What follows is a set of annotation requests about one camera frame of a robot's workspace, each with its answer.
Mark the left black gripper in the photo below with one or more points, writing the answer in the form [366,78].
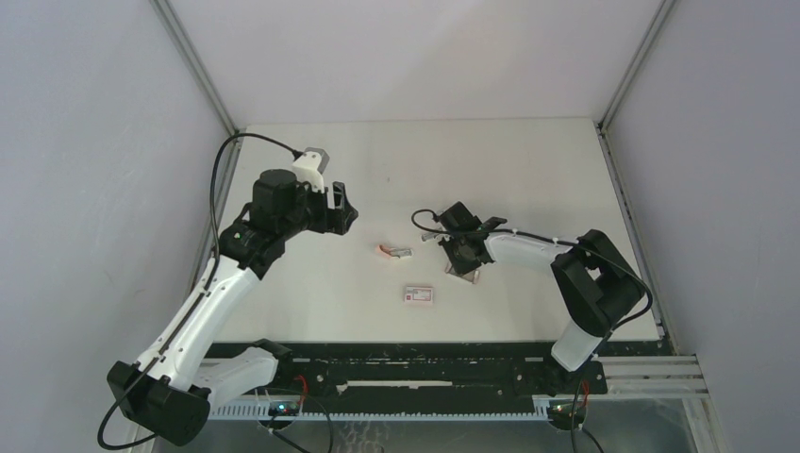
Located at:
[336,221]

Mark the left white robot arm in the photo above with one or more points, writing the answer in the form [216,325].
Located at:
[165,390]

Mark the white slotted cable duct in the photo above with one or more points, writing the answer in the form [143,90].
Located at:
[252,410]

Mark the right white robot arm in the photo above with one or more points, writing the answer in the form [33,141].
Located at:
[598,286]

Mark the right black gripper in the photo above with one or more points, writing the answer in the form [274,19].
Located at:
[459,267]

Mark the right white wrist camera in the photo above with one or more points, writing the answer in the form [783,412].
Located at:
[430,236]

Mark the pink white stapler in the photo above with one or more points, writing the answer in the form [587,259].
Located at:
[394,253]

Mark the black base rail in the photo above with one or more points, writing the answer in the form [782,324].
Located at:
[462,377]

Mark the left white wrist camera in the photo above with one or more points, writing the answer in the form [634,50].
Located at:
[309,168]

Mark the cardboard staple box tray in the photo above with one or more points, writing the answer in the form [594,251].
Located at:
[467,279]

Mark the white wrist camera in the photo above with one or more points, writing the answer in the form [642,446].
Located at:
[309,168]
[430,236]

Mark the red white staple box sleeve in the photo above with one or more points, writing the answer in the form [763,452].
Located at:
[418,295]

